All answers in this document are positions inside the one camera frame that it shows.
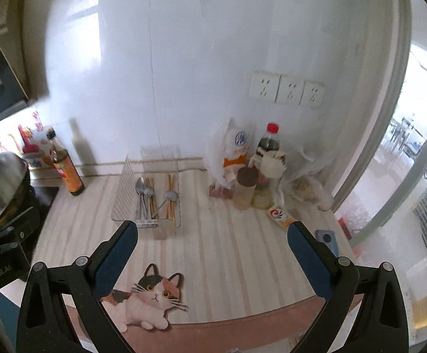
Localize clear bag of food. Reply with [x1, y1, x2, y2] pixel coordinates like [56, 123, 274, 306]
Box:
[280, 144, 336, 212]

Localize large steel spoon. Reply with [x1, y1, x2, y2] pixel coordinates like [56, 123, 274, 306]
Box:
[135, 176, 146, 220]

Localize wooden chopstick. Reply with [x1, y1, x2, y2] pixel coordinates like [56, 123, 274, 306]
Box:
[166, 174, 172, 219]
[145, 177, 156, 218]
[170, 174, 179, 225]
[147, 177, 158, 213]

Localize dark soy sauce bottle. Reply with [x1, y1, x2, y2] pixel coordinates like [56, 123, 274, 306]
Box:
[46, 128, 85, 196]

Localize orange white seasoning packet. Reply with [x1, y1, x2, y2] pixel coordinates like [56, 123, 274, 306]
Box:
[267, 205, 298, 231]

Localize red cap cola bottle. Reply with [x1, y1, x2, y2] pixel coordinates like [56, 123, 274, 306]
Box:
[250, 123, 285, 209]

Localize round bowl steel spoon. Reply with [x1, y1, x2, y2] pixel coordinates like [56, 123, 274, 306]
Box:
[143, 187, 154, 219]

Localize white plastic bag with logo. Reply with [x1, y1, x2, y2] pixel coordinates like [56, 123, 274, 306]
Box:
[203, 118, 251, 200]

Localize white wall socket panel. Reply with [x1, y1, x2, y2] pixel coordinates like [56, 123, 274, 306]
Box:
[248, 71, 326, 108]

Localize cat pattern striped table mat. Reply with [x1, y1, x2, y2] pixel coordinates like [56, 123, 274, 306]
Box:
[29, 157, 365, 353]

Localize patterned handle steel spoon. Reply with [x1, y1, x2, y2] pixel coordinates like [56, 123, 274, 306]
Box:
[151, 190, 179, 219]

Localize steel pot lid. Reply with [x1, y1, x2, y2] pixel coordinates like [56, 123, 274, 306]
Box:
[0, 151, 30, 224]

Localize brown lid plastic jar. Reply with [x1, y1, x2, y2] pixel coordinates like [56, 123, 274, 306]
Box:
[233, 166, 259, 210]

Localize blue smartphone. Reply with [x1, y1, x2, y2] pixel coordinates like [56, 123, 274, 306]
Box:
[315, 229, 340, 257]

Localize clear plastic utensil tray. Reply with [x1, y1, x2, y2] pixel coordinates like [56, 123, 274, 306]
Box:
[111, 146, 181, 234]

